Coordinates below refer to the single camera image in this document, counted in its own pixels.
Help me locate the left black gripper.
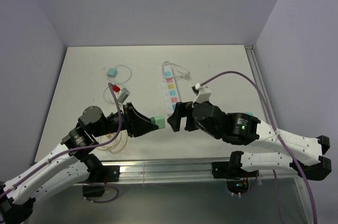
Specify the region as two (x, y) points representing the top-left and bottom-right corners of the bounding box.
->
(92, 102), (158, 137)

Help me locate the green usb charger plug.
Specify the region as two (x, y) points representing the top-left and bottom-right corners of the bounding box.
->
(151, 115), (165, 129)

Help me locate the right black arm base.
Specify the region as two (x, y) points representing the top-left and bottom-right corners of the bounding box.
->
(211, 161), (259, 196)

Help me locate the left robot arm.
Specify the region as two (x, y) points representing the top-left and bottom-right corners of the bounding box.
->
(1, 103), (165, 223)

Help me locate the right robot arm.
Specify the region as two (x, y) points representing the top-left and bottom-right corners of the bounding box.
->
(167, 101), (332, 181)

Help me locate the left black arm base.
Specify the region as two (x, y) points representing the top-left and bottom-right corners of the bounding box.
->
(82, 165), (120, 203)

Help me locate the light blue charger plug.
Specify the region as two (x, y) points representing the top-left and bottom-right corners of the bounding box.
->
(106, 68), (117, 78)

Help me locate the white multicolour power strip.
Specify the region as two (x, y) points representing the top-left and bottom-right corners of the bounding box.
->
(157, 66), (181, 117)

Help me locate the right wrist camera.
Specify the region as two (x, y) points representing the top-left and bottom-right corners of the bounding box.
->
(192, 83), (212, 108)

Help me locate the yellow charging cable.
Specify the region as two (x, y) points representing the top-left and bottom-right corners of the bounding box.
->
(96, 131), (129, 154)

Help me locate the white power strip cord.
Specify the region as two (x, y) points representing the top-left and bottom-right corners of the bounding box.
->
(162, 61), (191, 81)

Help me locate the light green charging cable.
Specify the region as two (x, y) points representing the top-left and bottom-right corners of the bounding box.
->
(102, 64), (133, 105)

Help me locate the aluminium front rail frame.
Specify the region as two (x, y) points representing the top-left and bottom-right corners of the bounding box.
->
(25, 156), (303, 188)

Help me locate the aluminium rail frame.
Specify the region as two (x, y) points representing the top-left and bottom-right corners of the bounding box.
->
(25, 156), (303, 188)
(244, 44), (287, 157)

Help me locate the aluminium right rail frame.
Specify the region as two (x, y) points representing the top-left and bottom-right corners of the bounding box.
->
(244, 44), (287, 157)

